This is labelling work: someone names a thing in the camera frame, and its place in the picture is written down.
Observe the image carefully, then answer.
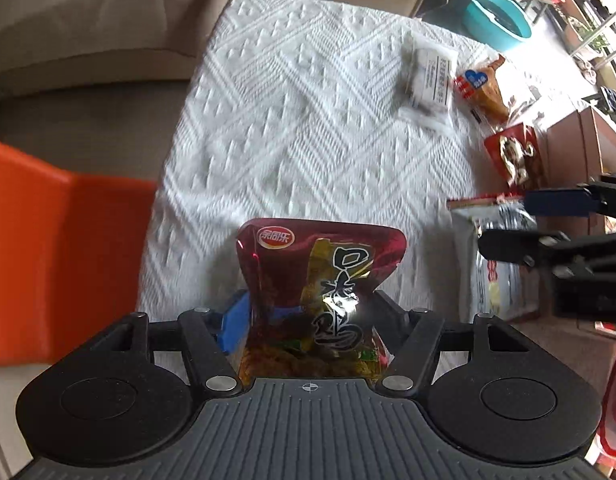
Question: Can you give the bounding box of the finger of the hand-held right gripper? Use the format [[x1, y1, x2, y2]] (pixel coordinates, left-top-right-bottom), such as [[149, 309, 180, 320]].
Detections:
[[524, 171, 616, 218], [478, 217, 616, 274]]

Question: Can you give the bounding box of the clear packet with pale cake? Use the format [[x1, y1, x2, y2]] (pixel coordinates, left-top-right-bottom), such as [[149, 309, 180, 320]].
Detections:
[[399, 31, 460, 132]]

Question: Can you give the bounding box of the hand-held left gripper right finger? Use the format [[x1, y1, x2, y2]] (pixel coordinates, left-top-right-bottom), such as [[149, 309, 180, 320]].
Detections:
[[374, 290, 533, 392]]

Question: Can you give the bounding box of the beige sofa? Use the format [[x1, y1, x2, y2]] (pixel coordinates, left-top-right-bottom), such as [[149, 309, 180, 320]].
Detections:
[[0, 0, 441, 92]]

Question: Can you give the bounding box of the red and white cartoon bag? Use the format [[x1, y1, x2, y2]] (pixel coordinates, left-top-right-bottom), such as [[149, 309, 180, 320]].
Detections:
[[594, 352, 616, 463]]

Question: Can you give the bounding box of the red packet with nut print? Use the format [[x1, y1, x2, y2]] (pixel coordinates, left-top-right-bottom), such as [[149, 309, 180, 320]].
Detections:
[[484, 124, 545, 192]]

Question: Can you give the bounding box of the orange pastry packet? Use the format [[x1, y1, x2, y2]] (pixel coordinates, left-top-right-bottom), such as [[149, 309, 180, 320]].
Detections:
[[454, 54, 510, 125]]

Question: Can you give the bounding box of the pale pink cardboard box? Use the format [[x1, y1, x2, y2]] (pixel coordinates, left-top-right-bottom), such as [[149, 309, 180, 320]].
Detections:
[[537, 104, 616, 182]]

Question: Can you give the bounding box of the orange plastic bin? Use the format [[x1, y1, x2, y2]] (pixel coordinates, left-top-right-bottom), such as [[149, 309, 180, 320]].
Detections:
[[0, 138, 158, 370]]

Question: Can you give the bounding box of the white textured tablecloth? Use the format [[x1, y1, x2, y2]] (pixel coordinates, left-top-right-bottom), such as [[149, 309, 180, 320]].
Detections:
[[137, 0, 544, 363]]

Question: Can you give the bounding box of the white grey snack bag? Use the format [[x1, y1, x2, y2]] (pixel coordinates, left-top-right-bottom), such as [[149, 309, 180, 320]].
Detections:
[[446, 194, 541, 324]]

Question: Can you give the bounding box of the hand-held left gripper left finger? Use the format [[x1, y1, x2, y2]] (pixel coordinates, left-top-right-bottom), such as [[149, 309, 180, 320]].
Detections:
[[88, 290, 252, 392]]

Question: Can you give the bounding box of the small dark wooden stool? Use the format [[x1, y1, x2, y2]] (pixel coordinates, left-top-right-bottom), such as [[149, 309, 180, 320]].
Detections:
[[507, 0, 550, 25]]

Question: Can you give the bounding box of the teal plastic basin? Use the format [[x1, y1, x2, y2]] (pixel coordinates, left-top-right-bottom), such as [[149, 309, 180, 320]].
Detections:
[[462, 0, 534, 52]]

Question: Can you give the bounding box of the dark red snack packet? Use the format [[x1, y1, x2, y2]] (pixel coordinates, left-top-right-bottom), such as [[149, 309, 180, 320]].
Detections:
[[236, 218, 408, 392]]

